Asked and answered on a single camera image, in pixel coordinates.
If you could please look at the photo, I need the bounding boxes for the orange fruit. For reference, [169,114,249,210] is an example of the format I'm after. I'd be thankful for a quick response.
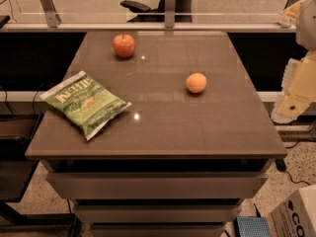
[186,73,207,94]

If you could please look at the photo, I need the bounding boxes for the blue perforated box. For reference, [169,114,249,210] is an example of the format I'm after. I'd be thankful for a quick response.
[234,216,272,237]

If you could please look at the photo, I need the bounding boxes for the black power cable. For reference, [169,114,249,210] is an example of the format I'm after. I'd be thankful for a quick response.
[276,158,312,187]

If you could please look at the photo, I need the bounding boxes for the black office chair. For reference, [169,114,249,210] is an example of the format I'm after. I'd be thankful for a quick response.
[119,0,197,24]

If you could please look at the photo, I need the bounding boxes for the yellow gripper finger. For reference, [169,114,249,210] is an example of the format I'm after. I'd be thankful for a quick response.
[277,0,304,28]
[271,52,316,123]

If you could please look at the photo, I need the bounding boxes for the grey drawer cabinet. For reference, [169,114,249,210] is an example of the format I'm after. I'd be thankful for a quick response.
[46,172,268,237]

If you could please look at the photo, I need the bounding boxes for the green chip bag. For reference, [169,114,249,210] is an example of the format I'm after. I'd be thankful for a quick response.
[40,71,131,141]

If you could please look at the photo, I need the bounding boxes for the cardboard box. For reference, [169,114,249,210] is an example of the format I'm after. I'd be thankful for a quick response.
[271,185,316,237]

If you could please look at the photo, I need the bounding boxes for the red apple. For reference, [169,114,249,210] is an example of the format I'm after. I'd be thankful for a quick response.
[113,34,135,58]

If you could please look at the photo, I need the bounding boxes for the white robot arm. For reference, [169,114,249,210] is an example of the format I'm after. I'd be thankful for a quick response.
[271,0,316,123]

